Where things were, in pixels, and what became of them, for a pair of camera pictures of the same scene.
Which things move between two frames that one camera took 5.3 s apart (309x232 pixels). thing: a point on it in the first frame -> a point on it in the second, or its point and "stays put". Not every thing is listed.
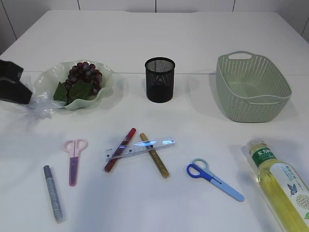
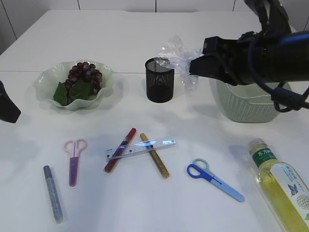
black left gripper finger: [16, 92] -> [8, 110]
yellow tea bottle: [284, 185] stays put
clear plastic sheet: [41, 105] -> [178, 56]
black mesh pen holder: [160, 79] stays put
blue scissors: [200, 168] stays put
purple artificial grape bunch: [84, 83] stays put
